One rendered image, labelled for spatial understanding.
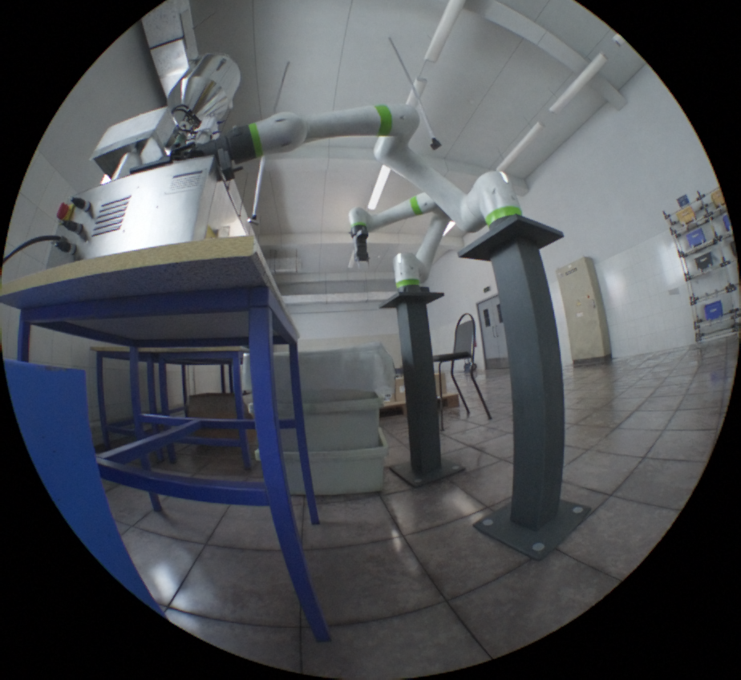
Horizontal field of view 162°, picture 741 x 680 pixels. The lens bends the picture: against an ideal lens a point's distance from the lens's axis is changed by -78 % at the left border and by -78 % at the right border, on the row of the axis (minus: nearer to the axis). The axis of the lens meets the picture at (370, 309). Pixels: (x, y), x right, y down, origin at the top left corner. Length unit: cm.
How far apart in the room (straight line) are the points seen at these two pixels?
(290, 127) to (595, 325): 521
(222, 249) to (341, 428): 97
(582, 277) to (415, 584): 522
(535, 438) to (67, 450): 93
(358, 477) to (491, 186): 125
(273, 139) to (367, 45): 358
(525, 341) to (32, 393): 94
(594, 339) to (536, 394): 464
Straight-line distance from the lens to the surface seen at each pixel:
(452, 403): 306
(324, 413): 114
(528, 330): 74
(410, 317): 128
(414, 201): 149
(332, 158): 498
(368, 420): 115
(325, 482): 126
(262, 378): 37
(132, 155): 83
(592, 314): 534
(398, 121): 92
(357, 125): 86
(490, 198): 87
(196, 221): 50
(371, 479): 125
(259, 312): 38
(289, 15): 403
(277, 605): 80
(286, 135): 66
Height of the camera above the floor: 60
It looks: 12 degrees up
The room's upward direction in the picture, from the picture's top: 5 degrees counter-clockwise
